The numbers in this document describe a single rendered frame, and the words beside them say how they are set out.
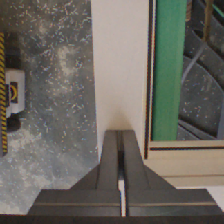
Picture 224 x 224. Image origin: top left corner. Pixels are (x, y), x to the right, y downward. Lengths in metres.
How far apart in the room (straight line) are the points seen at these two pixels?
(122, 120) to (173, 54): 0.11
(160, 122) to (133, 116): 0.09
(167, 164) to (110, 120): 0.11
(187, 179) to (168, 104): 0.10
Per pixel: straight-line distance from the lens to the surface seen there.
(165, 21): 0.23
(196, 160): 0.26
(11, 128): 1.21
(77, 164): 1.33
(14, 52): 1.12
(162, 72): 0.22
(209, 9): 0.96
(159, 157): 0.24
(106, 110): 0.15
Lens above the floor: 1.08
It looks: 74 degrees down
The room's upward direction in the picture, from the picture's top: 175 degrees counter-clockwise
